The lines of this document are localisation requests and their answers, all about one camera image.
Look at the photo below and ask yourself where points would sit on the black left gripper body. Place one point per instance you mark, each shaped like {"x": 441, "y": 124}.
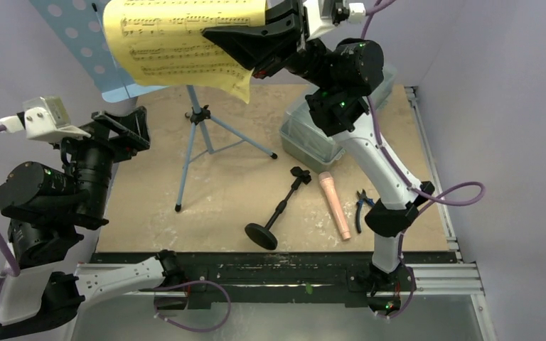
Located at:
{"x": 94, "y": 163}

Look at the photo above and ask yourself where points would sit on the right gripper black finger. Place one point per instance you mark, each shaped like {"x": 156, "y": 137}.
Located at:
{"x": 282, "y": 10}
{"x": 254, "y": 48}

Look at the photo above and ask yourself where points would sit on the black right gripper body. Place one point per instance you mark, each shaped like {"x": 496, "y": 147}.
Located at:
{"x": 290, "y": 36}

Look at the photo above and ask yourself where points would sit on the yellow sheet music page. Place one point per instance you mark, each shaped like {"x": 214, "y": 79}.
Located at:
{"x": 160, "y": 43}

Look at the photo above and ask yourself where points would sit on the light blue music stand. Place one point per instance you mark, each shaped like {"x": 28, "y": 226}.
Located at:
{"x": 79, "y": 25}

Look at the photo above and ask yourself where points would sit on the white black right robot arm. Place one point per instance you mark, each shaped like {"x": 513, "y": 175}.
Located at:
{"x": 351, "y": 122}

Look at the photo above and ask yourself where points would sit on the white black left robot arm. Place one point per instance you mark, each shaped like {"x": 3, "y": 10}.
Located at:
{"x": 35, "y": 296}

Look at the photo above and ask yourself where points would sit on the clear plastic storage box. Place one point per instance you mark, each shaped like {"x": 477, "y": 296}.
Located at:
{"x": 304, "y": 141}

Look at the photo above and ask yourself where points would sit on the black microphone desk stand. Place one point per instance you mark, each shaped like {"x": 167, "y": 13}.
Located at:
{"x": 261, "y": 234}

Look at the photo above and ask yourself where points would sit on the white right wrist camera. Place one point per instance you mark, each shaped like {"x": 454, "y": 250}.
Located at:
{"x": 323, "y": 16}

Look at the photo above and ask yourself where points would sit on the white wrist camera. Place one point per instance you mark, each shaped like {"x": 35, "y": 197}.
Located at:
{"x": 323, "y": 16}
{"x": 44, "y": 119}

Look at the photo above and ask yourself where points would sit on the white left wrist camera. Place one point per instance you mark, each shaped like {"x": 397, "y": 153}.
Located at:
{"x": 44, "y": 119}

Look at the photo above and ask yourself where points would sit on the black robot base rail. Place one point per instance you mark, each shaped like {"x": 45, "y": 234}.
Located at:
{"x": 347, "y": 277}

